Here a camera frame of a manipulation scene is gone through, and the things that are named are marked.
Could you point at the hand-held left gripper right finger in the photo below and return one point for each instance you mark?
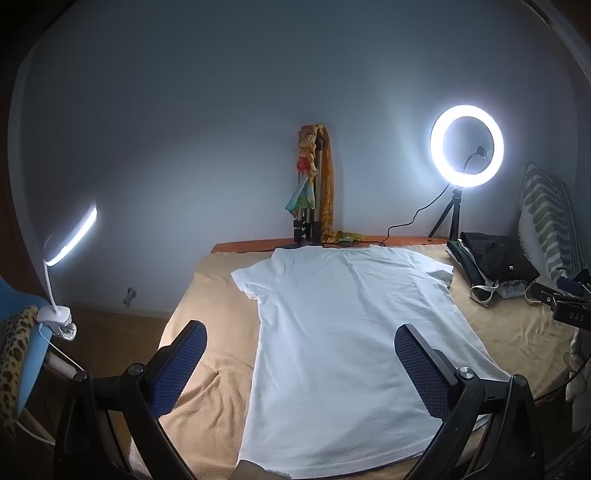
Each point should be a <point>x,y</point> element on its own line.
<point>420,369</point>

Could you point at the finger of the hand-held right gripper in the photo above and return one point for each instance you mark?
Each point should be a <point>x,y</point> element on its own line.
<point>549,296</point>
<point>570,285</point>

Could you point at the wooden chair rail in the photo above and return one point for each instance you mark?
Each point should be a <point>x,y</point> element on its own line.
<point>64,367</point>

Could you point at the light grey folded cloth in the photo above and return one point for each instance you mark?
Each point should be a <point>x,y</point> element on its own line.
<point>512,290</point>

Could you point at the white clip desk lamp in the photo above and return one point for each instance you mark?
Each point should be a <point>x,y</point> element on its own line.
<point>69,240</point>

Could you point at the white t-shirt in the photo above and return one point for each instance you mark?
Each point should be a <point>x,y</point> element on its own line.
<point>332,346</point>

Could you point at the colourful printed scarf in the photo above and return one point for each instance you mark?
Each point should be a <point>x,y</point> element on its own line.
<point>302,184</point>

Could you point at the person's right forearm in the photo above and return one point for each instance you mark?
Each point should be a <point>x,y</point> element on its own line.
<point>581,383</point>

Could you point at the leopard print cloth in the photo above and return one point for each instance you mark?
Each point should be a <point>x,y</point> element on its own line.
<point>11,350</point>

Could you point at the black folded garment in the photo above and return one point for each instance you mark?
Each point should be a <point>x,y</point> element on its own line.
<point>498,258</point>

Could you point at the green striped pillow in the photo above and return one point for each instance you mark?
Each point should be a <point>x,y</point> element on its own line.
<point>549,221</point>

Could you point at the dark green folded garment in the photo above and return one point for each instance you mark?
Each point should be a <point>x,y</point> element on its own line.
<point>464,265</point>

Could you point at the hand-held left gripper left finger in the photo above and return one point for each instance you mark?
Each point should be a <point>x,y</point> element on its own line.
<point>180,364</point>

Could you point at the black gooseneck phone holder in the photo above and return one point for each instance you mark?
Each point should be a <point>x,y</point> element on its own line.
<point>480,152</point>

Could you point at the beige blanket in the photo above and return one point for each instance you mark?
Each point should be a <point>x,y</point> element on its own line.
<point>508,332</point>

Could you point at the metal door stop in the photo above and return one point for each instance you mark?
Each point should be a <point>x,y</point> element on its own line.
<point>129,296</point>

